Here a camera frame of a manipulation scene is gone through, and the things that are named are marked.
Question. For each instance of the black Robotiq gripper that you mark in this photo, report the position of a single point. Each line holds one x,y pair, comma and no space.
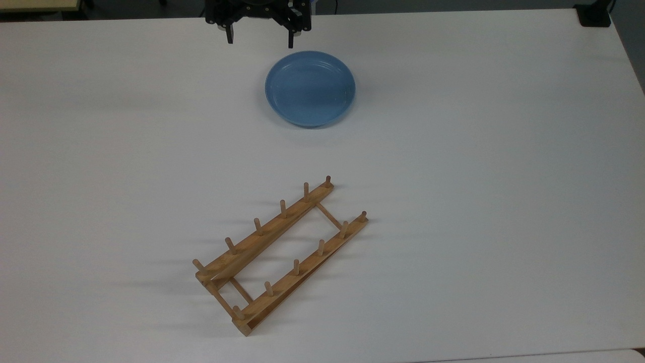
256,9

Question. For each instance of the blue round plate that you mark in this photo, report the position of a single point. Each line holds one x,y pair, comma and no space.
310,88

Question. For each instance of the wooden peg plate rack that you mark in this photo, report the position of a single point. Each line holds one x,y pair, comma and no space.
262,237

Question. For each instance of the light wooden furniture edge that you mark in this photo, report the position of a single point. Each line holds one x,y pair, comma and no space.
38,4

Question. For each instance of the black box at table corner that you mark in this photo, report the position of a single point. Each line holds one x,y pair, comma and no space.
594,15

